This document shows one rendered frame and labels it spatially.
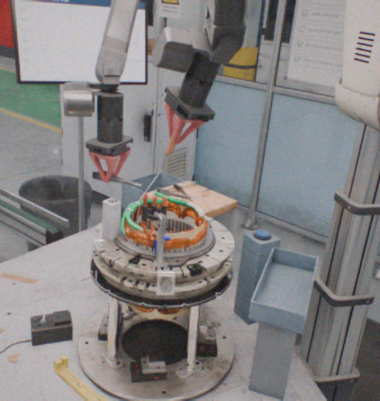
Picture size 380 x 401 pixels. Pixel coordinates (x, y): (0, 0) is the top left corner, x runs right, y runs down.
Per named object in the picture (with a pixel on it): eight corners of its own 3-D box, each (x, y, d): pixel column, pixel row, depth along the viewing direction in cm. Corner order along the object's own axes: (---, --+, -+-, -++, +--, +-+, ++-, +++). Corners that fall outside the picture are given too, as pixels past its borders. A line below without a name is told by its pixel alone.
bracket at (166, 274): (156, 290, 100) (157, 267, 98) (173, 290, 101) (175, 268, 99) (156, 294, 98) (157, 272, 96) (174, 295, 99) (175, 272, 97)
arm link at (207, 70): (230, 55, 90) (220, 42, 94) (197, 47, 87) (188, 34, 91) (216, 89, 94) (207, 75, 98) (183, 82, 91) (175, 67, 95)
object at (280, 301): (284, 428, 104) (306, 316, 93) (234, 411, 107) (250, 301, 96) (298, 354, 126) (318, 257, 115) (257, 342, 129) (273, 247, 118)
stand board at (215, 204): (142, 201, 142) (142, 193, 141) (187, 187, 156) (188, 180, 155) (193, 225, 130) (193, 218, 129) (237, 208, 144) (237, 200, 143)
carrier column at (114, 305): (105, 359, 116) (106, 283, 108) (113, 354, 117) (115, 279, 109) (111, 365, 114) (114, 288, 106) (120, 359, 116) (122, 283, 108)
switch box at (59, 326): (30, 330, 126) (30, 312, 124) (70, 325, 129) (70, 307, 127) (31, 346, 121) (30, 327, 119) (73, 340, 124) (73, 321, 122)
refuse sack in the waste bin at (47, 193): (7, 242, 280) (2, 185, 267) (63, 222, 309) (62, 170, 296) (50, 267, 260) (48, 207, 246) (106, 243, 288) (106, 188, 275)
